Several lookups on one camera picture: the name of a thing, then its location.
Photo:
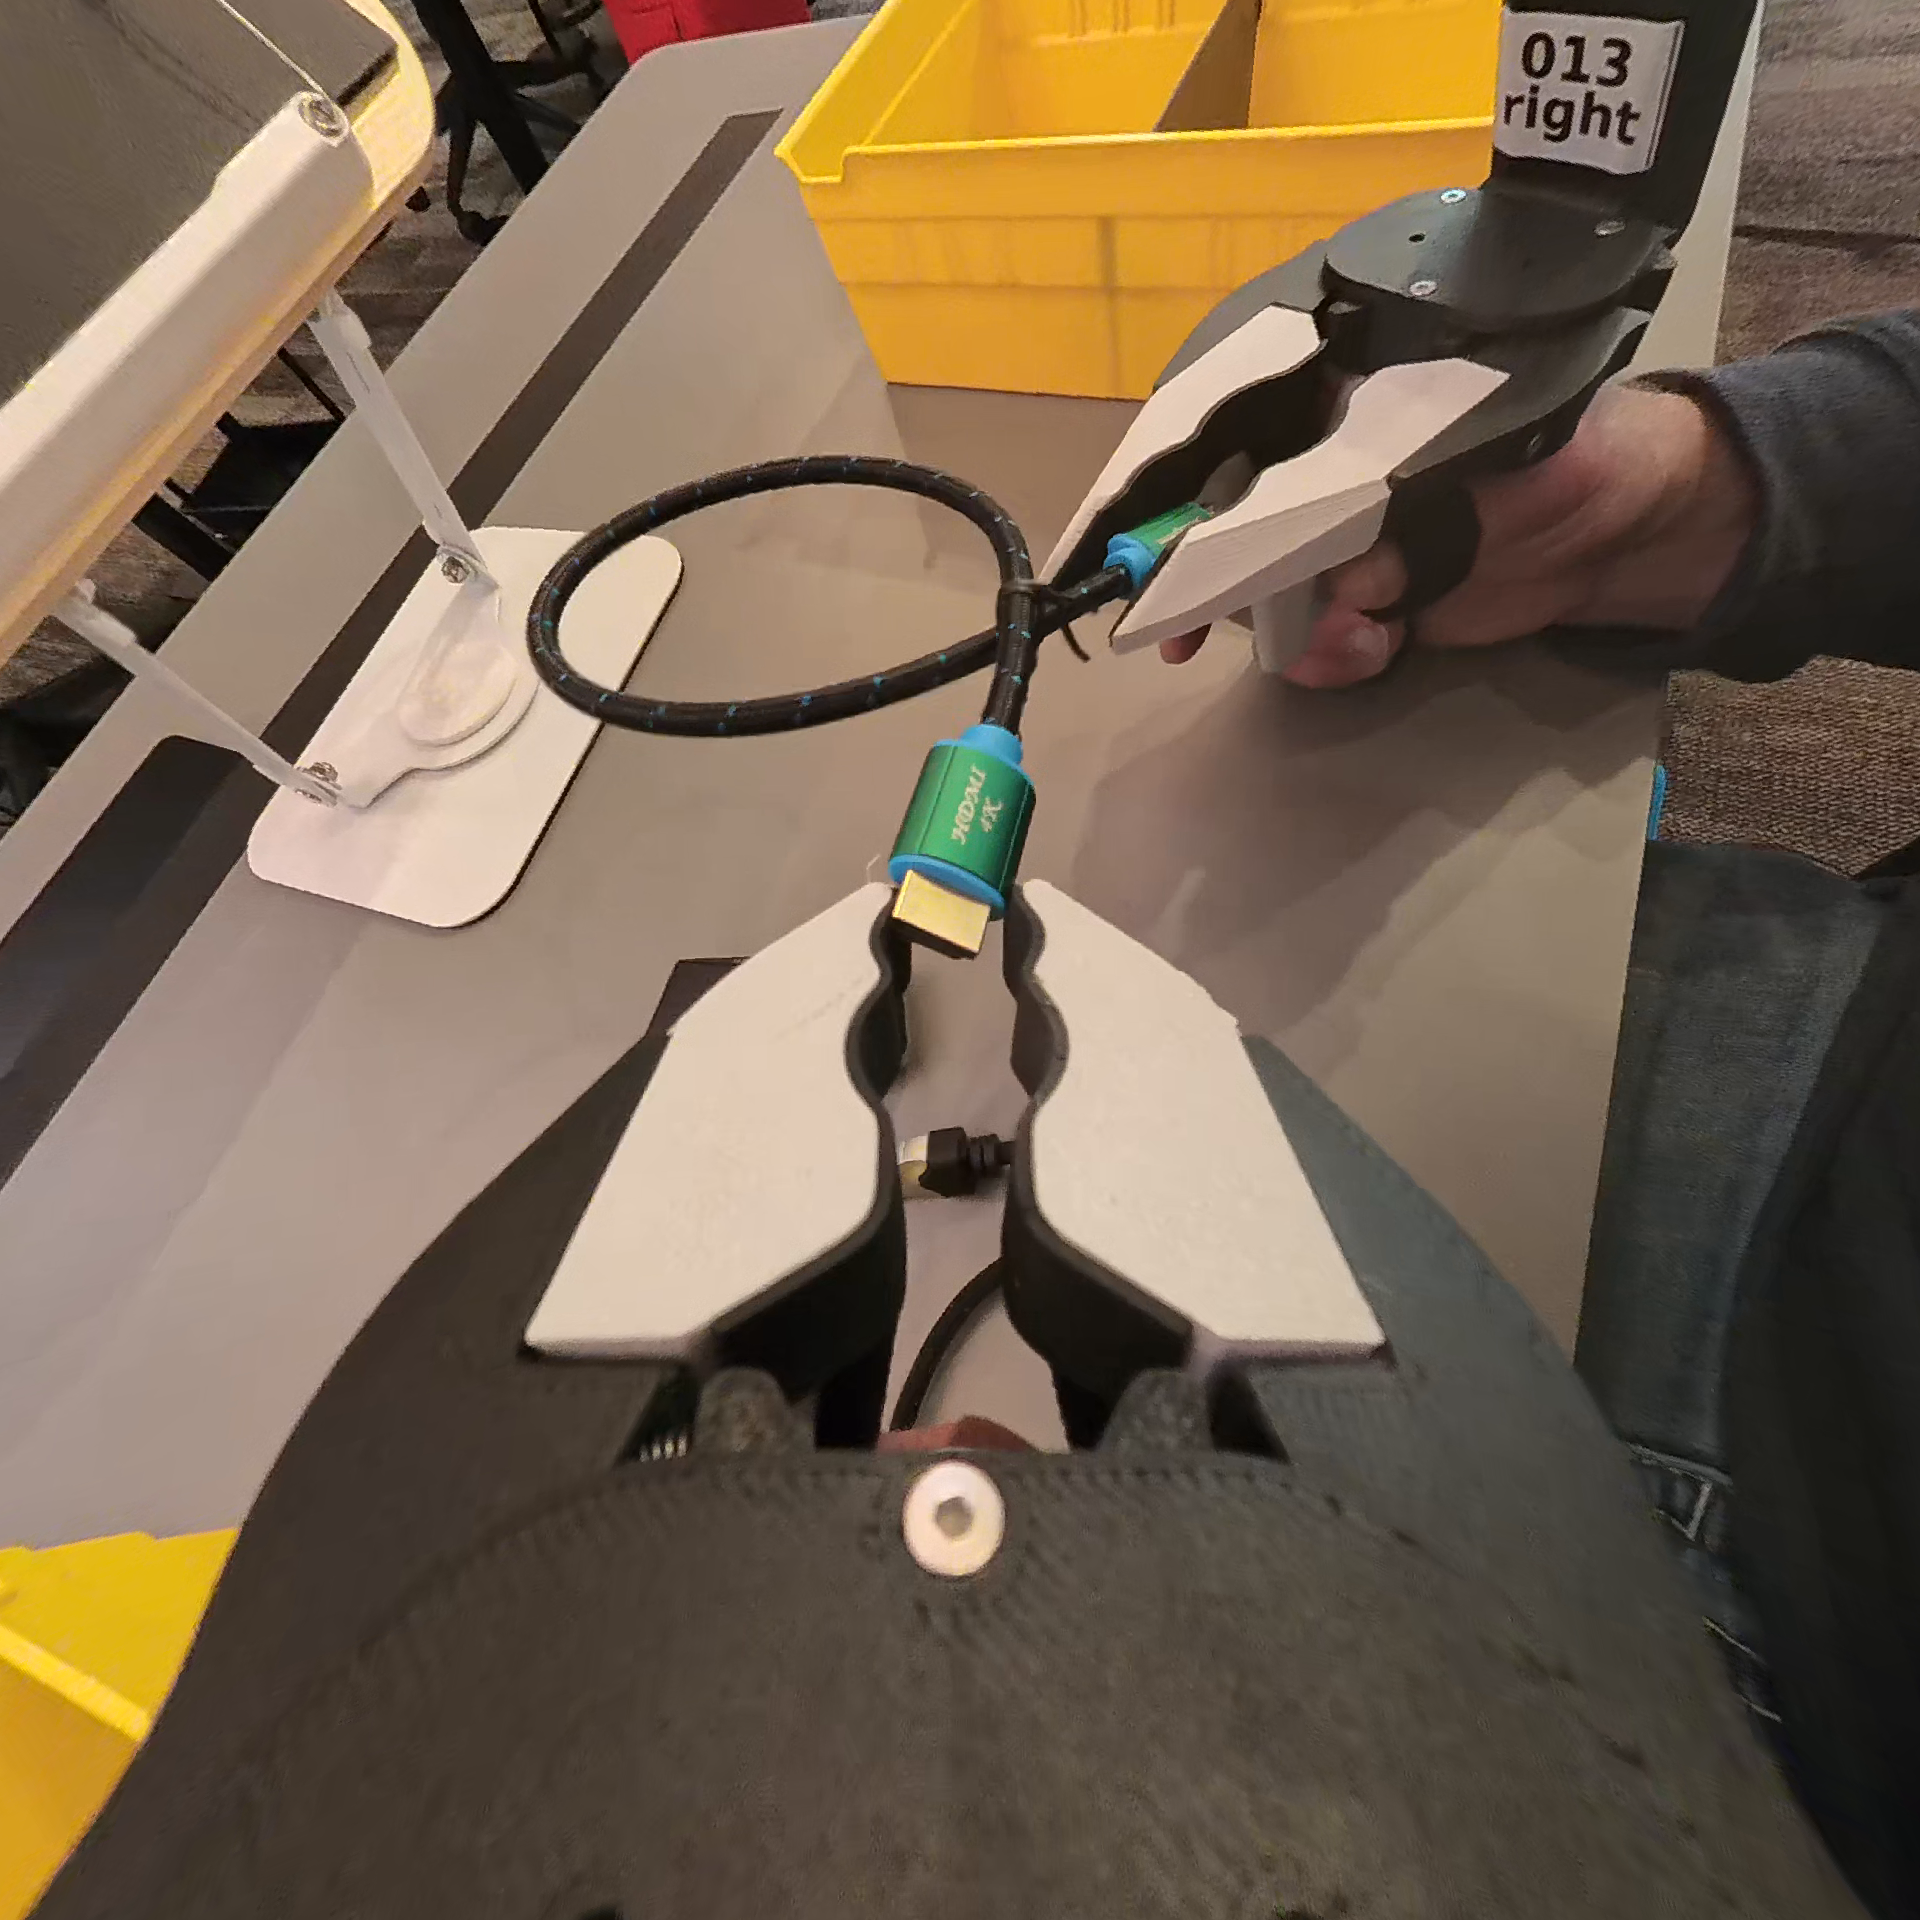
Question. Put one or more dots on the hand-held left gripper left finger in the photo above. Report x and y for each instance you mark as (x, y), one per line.
(705, 1202)

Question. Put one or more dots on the person's blue jeans leg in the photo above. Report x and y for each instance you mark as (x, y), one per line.
(1694, 1125)

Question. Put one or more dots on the person's right hand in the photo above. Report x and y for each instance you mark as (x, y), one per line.
(1620, 525)

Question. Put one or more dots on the person's dark sweater torso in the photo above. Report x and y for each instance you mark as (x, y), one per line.
(1874, 1349)

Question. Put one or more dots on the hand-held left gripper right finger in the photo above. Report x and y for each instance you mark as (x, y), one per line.
(1200, 1202)

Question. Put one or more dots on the white monitor stand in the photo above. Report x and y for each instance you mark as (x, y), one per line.
(450, 810)

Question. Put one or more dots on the red storage bin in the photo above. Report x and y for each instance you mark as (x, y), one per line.
(705, 25)

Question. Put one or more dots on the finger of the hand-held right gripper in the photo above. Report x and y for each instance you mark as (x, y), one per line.
(1289, 525)
(1200, 389)

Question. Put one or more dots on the yellow plastic bin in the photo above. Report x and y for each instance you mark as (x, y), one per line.
(1126, 255)
(76, 1682)

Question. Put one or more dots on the black office chair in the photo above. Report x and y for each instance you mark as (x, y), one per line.
(494, 106)

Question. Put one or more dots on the bin divider plate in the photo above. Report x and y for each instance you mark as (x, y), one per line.
(1208, 68)

